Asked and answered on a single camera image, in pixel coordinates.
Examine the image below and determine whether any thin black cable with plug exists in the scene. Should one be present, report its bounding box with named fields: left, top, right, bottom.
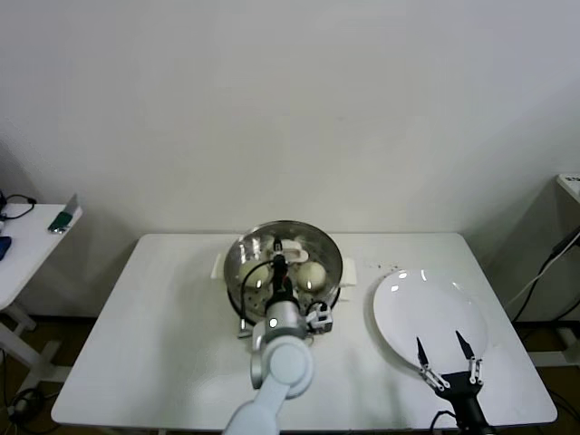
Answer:
left=0, top=194, right=36, bottom=223

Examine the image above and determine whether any white electric cooking pot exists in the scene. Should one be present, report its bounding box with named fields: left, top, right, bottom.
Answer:
left=209, top=252, right=360, bottom=339

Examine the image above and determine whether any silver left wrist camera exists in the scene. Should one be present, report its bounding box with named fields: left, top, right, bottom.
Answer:
left=304, top=300, right=335, bottom=335

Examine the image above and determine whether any white side desk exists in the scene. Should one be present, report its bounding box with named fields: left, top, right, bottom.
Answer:
left=511, top=173, right=580, bottom=359

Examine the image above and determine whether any white power cable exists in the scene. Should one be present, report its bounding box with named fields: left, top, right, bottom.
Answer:
left=506, top=253, right=556, bottom=309

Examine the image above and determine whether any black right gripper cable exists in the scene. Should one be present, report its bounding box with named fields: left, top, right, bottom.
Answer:
left=429, top=409, right=459, bottom=435

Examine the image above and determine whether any white round plate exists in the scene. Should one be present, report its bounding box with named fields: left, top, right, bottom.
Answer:
left=371, top=269, right=489, bottom=375

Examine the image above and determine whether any white side table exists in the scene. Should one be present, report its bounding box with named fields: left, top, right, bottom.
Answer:
left=0, top=202, right=83, bottom=369

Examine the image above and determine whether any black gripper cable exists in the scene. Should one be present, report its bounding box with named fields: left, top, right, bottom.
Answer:
left=429, top=409, right=459, bottom=435
left=235, top=258, right=276, bottom=341

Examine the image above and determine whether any green card package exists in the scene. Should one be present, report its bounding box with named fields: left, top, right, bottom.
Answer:
left=46, top=193, right=83, bottom=236

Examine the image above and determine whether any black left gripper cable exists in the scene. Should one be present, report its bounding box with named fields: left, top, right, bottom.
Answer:
left=235, top=258, right=276, bottom=341

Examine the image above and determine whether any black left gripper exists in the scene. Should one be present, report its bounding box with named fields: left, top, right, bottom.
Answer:
left=269, top=237, right=296, bottom=303

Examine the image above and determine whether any stainless steel steamer basket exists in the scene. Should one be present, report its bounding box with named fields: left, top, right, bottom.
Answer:
left=224, top=219, right=344, bottom=321

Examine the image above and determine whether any black power adapter cable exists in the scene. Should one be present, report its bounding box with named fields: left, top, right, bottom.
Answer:
left=511, top=225, right=580, bottom=323

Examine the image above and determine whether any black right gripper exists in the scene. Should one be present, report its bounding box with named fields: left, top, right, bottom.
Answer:
left=414, top=329, right=487, bottom=425

